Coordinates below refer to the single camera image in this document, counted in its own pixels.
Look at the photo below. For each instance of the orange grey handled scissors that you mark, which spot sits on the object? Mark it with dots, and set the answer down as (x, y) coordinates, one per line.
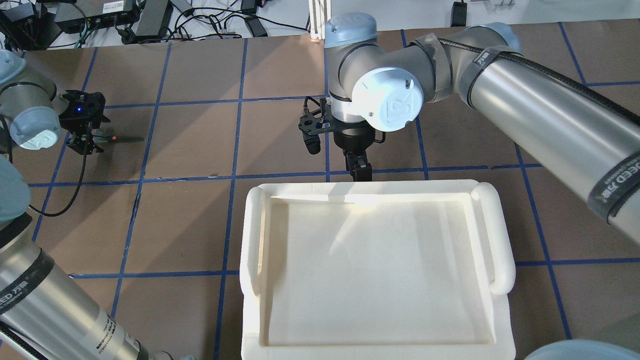
(114, 139)

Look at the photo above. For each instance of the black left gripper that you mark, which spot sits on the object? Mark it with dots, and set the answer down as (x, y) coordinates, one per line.
(80, 141)

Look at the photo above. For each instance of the black power adapter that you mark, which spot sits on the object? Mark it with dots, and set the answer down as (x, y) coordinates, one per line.
(154, 20)

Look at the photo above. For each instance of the white plastic tray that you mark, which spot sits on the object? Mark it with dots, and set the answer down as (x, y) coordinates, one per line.
(383, 270)

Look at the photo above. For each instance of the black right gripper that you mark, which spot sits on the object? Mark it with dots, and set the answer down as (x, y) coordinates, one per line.
(353, 142)

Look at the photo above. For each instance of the white aluminium frame post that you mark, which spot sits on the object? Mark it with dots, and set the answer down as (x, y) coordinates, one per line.
(320, 12)

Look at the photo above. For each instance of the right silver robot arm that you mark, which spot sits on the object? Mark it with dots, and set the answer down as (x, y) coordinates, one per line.
(587, 141)

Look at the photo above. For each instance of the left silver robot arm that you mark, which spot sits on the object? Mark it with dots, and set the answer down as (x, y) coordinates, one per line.
(45, 315)

